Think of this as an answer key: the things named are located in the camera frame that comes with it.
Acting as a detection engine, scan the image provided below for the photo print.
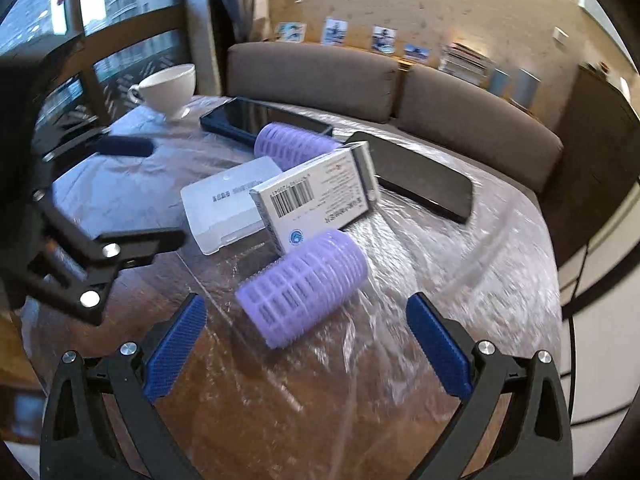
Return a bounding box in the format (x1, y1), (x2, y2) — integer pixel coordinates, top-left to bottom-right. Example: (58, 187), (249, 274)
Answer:
(320, 16), (348, 46)
(371, 25), (397, 55)
(402, 44), (430, 63)
(274, 22), (307, 44)

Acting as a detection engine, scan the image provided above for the black tablet device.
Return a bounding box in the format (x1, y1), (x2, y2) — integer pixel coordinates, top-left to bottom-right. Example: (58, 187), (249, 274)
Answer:
(200, 96), (333, 148)

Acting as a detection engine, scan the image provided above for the photo print far left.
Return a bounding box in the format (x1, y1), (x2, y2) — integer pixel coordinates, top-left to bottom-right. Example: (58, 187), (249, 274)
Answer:
(274, 22), (307, 44)

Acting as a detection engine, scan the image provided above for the brown sofa right cushion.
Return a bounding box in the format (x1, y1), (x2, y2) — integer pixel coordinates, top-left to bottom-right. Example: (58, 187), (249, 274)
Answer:
(396, 65), (563, 193)

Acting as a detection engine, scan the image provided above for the stack of books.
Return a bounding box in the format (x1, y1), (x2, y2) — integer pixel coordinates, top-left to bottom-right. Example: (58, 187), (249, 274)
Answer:
(438, 42), (494, 87)

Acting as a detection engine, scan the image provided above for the white plastic box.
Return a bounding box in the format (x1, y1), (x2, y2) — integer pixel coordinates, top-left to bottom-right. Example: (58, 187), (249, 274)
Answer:
(180, 156), (282, 256)

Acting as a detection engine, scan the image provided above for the dark wooden cabinet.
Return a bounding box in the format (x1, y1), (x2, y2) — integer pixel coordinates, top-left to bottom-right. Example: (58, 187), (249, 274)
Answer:
(539, 65), (639, 266)

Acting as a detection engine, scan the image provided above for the purple hair roller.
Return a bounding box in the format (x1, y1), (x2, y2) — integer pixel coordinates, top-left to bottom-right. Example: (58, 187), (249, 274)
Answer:
(235, 229), (368, 349)
(254, 122), (342, 171)

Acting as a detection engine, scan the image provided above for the black smartphone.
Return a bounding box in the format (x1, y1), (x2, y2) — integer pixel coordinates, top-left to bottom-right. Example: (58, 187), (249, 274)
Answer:
(346, 131), (473, 224)

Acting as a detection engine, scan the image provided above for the clear plastic table cover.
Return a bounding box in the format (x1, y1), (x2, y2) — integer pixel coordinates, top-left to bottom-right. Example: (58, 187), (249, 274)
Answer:
(19, 94), (564, 480)

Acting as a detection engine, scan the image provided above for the white ceramic teacup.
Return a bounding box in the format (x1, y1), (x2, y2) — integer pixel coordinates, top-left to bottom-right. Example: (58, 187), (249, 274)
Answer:
(127, 64), (196, 120)

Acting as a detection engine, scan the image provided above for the small blue-grey cup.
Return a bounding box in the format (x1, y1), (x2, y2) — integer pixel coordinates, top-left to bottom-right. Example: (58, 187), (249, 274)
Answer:
(487, 68), (510, 98)

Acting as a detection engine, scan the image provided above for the white barcode medicine box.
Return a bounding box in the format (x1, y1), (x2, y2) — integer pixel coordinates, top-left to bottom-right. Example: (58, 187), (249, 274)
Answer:
(250, 141), (381, 256)

